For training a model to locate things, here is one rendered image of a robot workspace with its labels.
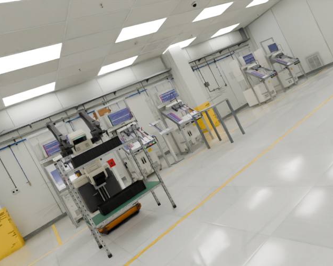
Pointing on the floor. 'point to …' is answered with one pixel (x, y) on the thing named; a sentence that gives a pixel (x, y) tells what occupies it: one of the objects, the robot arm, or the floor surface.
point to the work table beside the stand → (220, 121)
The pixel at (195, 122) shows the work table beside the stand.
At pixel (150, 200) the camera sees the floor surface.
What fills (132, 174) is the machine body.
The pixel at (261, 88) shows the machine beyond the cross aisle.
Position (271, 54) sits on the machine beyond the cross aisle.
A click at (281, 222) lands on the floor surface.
